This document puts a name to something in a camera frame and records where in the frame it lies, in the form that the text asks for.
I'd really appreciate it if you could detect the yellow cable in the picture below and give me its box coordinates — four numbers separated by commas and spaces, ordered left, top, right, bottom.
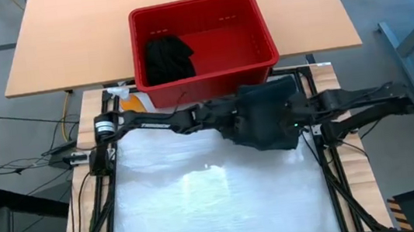
56, 90, 78, 144
10, 0, 27, 12

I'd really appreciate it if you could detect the orange spray bottle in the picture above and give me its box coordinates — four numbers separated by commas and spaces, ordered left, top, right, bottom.
106, 82, 149, 119

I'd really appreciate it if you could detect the black cable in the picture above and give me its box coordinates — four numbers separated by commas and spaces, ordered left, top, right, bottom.
0, 105, 87, 178

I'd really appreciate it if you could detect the red plastic bin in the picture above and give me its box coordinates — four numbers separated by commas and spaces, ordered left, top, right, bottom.
126, 0, 284, 112

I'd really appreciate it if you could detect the black aluminium table frame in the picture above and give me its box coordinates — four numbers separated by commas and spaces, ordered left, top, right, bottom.
46, 57, 395, 232

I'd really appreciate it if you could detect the silver metal bracket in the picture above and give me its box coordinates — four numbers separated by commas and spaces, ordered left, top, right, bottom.
311, 123, 326, 138
63, 151, 94, 168

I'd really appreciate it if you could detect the black garment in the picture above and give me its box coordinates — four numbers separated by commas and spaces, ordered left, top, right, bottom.
142, 33, 198, 87

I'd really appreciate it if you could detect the light wooden desk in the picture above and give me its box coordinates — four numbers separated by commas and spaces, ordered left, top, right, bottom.
0, 0, 364, 100

